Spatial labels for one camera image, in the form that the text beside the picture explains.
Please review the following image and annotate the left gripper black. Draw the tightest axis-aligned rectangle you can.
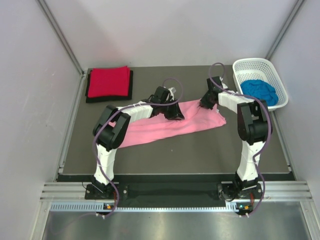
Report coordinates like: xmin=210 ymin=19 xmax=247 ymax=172
xmin=159 ymin=98 xmax=184 ymax=120

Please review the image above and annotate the pink t shirt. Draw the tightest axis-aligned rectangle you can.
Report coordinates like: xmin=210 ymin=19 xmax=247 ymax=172
xmin=113 ymin=100 xmax=226 ymax=149

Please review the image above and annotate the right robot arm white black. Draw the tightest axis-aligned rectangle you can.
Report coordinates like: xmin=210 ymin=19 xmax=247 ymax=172
xmin=199 ymin=76 xmax=273 ymax=198

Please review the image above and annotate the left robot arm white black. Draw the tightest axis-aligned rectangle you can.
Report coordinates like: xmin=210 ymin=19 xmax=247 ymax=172
xmin=91 ymin=86 xmax=185 ymax=199

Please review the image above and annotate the blue t shirt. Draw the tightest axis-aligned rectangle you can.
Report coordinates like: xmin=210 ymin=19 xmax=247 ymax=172
xmin=240 ymin=79 xmax=279 ymax=107

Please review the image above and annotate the white plastic basket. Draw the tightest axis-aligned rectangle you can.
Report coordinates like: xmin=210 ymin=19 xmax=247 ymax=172
xmin=232 ymin=58 xmax=289 ymax=112

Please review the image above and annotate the folded red t shirt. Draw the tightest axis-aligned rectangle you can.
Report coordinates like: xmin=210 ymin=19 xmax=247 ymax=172
xmin=87 ymin=66 xmax=131 ymax=99

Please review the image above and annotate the folded black t shirt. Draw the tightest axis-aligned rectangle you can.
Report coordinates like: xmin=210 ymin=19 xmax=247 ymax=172
xmin=85 ymin=69 xmax=134 ymax=104

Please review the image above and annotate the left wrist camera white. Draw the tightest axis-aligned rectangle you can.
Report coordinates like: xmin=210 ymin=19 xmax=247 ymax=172
xmin=168 ymin=87 xmax=177 ymax=97

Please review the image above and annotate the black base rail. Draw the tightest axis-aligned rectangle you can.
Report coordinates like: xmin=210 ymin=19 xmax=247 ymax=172
xmin=84 ymin=174 xmax=262 ymax=207

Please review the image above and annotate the grey slotted cable duct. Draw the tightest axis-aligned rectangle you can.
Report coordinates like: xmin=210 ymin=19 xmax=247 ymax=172
xmin=50 ymin=202 xmax=249 ymax=213

